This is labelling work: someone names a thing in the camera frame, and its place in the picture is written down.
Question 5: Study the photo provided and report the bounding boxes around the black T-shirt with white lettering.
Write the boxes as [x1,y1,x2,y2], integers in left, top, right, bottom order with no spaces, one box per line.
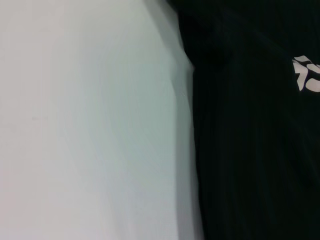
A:
[166,0,320,240]

